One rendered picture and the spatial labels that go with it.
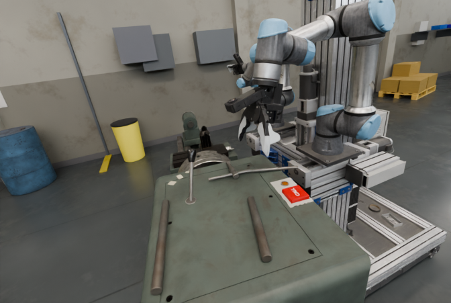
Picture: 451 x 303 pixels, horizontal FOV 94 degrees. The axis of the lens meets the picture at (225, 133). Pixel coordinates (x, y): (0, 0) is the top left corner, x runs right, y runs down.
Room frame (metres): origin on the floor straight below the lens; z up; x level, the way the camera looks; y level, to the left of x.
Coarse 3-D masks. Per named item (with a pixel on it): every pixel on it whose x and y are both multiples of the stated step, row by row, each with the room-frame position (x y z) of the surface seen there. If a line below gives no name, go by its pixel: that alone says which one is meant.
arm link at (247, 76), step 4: (248, 64) 1.57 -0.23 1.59; (252, 64) 1.53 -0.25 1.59; (248, 68) 1.56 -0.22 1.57; (252, 68) 1.53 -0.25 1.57; (244, 72) 1.60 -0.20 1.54; (248, 72) 1.56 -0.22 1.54; (252, 72) 1.55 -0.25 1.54; (244, 76) 1.59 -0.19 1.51; (248, 76) 1.57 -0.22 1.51; (252, 76) 1.57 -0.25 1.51; (240, 80) 1.60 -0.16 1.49; (244, 80) 1.60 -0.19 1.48; (248, 80) 1.59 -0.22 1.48; (240, 84) 1.60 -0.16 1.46; (244, 84) 1.60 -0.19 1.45; (248, 84) 1.63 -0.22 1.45
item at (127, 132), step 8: (120, 120) 3.85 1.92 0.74; (128, 120) 3.77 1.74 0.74; (136, 120) 3.74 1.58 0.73; (112, 128) 3.59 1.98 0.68; (120, 128) 3.52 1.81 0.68; (128, 128) 3.57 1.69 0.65; (136, 128) 3.69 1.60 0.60; (120, 136) 3.53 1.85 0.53; (128, 136) 3.55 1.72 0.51; (136, 136) 3.65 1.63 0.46; (120, 144) 3.56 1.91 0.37; (128, 144) 3.55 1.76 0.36; (136, 144) 3.62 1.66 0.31; (128, 152) 3.55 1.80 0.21; (136, 152) 3.60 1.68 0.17; (144, 152) 3.81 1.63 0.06; (128, 160) 3.56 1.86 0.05; (136, 160) 3.58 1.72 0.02
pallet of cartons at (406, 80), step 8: (400, 64) 6.09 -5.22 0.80; (408, 64) 5.92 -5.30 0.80; (416, 64) 6.03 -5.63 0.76; (400, 72) 6.06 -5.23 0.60; (408, 72) 5.89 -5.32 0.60; (416, 72) 6.07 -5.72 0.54; (384, 80) 5.87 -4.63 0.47; (392, 80) 5.69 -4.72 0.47; (400, 80) 5.52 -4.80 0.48; (408, 80) 5.39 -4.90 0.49; (416, 80) 5.28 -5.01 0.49; (424, 80) 5.34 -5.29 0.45; (432, 80) 5.65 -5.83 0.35; (384, 88) 5.84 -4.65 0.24; (392, 88) 5.66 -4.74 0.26; (400, 88) 5.49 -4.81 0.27; (408, 88) 5.35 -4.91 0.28; (416, 88) 5.21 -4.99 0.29; (424, 88) 5.43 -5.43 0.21; (432, 88) 5.78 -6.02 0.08; (400, 96) 5.53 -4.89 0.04; (416, 96) 5.16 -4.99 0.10
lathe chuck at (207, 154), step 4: (200, 152) 0.96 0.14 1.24; (204, 152) 0.96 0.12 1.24; (208, 152) 0.96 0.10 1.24; (212, 152) 0.96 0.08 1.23; (216, 152) 0.98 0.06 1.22; (204, 156) 0.91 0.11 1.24; (208, 156) 0.91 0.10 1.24; (212, 156) 0.91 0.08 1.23; (216, 156) 0.92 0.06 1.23; (220, 156) 0.93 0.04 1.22; (224, 156) 0.97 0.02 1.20; (188, 160) 0.93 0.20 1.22; (196, 160) 0.89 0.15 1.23; (228, 160) 0.94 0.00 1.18; (184, 164) 0.92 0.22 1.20; (188, 164) 0.89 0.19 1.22; (180, 168) 0.93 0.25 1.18; (184, 168) 0.89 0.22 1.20
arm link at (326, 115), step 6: (318, 108) 0.99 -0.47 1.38; (324, 108) 0.95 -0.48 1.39; (330, 108) 0.93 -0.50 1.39; (336, 108) 0.92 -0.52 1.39; (342, 108) 0.92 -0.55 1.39; (318, 114) 0.97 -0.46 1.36; (324, 114) 0.93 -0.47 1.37; (330, 114) 0.92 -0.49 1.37; (336, 114) 0.90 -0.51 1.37; (318, 120) 0.96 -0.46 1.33; (324, 120) 0.93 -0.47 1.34; (330, 120) 0.91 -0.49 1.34; (336, 120) 0.89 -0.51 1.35; (318, 126) 0.96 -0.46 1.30; (324, 126) 0.93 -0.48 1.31; (330, 126) 0.91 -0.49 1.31; (318, 132) 0.96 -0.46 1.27; (324, 132) 0.93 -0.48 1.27; (330, 132) 0.92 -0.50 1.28; (336, 132) 0.90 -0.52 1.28
